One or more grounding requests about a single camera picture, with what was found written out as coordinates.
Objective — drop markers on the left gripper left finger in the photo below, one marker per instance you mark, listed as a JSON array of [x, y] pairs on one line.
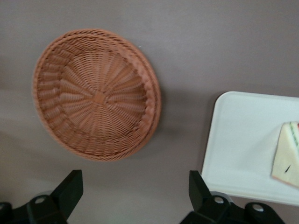
[[60, 200]]

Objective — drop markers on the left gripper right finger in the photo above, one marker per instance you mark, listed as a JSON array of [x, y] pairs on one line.
[[205, 205]]

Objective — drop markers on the triangular white bread sandwich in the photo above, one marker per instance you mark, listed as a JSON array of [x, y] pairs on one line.
[[287, 158]]

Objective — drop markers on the beige plastic tray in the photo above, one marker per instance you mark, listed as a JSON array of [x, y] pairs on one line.
[[240, 144]]

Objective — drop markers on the round brown wicker basket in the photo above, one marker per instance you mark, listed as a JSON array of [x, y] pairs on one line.
[[93, 100]]

